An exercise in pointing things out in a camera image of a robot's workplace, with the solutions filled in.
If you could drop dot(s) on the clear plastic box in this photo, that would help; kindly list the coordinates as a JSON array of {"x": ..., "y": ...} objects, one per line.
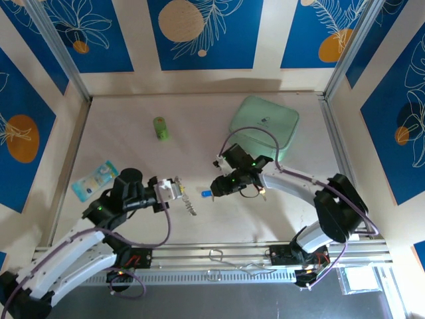
[{"x": 352, "y": 282}]

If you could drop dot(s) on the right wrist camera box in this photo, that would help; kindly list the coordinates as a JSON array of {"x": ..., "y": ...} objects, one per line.
[{"x": 221, "y": 164}]

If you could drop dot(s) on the left aluminium corner post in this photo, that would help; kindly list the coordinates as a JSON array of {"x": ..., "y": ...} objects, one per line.
[{"x": 61, "y": 50}]

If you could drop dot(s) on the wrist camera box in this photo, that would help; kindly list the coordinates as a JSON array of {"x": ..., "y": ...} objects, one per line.
[
  {"x": 167, "y": 191},
  {"x": 221, "y": 164}
]

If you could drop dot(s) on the mint green zip pouch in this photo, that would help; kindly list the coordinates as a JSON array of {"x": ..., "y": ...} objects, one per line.
[{"x": 259, "y": 113}]

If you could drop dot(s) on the gold keyring with metal clips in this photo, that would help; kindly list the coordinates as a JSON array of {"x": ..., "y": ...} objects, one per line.
[{"x": 190, "y": 206}]

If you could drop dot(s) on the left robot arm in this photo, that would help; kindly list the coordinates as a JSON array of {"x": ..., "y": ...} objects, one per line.
[{"x": 66, "y": 256}]

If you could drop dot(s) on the aluminium corner post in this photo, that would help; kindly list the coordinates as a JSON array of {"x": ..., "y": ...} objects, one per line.
[
  {"x": 351, "y": 50},
  {"x": 61, "y": 50}
]

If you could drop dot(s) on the light blue wipes packet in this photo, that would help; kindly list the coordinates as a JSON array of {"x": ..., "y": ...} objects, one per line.
[{"x": 96, "y": 179}]

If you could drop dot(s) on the right aluminium corner post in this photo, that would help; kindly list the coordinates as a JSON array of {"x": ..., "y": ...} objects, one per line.
[{"x": 351, "y": 50}]

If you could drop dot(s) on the aluminium front rail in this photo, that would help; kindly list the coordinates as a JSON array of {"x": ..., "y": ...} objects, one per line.
[{"x": 186, "y": 254}]

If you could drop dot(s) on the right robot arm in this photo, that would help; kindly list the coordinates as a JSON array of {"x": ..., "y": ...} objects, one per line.
[{"x": 289, "y": 186}]

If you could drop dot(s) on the green can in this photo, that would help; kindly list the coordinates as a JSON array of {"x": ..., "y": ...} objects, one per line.
[{"x": 161, "y": 128}]

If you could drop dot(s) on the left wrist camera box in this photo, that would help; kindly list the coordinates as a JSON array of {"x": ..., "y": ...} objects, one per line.
[{"x": 167, "y": 191}]

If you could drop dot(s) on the key with blue tag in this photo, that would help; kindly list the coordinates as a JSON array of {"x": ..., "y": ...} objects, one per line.
[{"x": 206, "y": 193}]

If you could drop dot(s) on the key with red tag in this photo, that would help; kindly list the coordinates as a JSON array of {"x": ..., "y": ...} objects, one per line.
[{"x": 263, "y": 196}]

